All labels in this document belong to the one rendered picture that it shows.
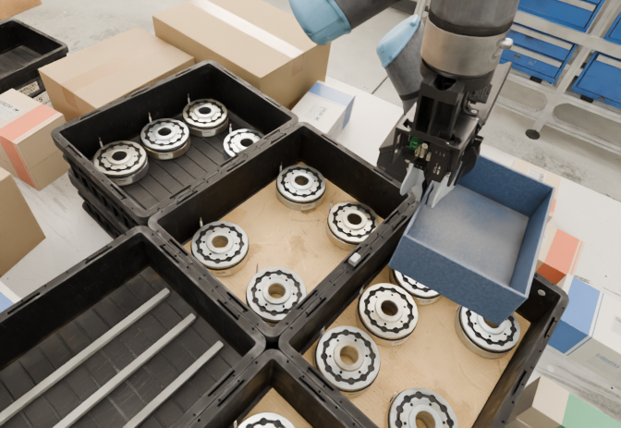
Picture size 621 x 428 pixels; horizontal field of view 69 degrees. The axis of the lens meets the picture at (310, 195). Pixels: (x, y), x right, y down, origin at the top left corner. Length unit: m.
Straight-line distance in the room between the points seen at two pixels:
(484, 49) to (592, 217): 1.01
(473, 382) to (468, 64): 0.55
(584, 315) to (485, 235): 0.43
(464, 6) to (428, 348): 0.57
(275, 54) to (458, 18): 0.85
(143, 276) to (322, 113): 0.64
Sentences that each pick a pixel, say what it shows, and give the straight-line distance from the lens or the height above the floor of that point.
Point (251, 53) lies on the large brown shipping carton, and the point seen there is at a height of 0.90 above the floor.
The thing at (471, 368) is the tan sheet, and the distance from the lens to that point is 0.85.
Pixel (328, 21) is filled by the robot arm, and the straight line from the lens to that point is 0.52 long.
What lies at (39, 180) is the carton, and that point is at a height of 0.73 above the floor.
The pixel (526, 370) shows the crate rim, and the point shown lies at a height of 0.93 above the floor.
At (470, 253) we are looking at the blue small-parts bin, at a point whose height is 1.07.
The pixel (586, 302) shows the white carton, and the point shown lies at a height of 0.79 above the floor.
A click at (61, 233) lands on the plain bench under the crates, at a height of 0.70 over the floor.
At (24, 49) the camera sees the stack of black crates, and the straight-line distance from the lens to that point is 2.15.
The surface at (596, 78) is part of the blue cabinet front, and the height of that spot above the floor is 0.43.
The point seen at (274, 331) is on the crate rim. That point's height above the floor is 0.93.
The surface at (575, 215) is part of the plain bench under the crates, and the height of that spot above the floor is 0.70.
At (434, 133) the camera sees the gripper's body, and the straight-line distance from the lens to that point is 0.48.
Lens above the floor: 1.55
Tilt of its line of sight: 48 degrees down
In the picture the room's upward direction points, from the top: 9 degrees clockwise
